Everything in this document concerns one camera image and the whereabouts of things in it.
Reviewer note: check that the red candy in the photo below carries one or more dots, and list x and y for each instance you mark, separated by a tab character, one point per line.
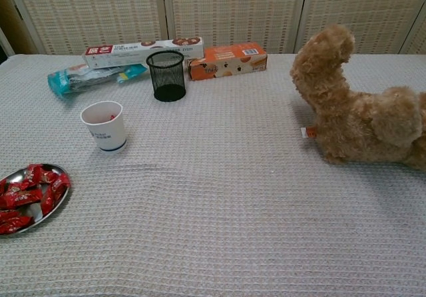
112	116

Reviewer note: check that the pile of red-wrapped candies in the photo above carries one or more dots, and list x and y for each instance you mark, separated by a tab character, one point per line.
23	197

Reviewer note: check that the white paper cup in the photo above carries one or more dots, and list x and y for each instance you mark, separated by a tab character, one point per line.
106	134

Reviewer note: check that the orange cardboard box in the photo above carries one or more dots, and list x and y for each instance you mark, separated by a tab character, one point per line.
226	65

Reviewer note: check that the white woven tablecloth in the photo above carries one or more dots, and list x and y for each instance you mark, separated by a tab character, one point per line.
233	210

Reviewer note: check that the black mesh pen holder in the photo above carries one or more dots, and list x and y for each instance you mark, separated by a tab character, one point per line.
166	77

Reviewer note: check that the long white baking paper box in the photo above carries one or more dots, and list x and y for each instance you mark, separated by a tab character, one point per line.
133	52

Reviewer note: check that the woven folding screen panel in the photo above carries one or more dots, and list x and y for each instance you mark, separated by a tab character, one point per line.
233	14
93	14
372	7
417	40

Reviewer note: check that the brown plush teddy bear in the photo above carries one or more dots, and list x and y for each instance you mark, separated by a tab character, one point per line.
349	117

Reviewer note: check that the teal silver snack bag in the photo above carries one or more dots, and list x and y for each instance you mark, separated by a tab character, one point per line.
80	79

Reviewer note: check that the round metal plate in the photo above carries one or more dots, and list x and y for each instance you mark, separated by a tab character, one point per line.
13	177

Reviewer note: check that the brown wooden screen panel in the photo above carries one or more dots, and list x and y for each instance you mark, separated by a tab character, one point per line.
13	27

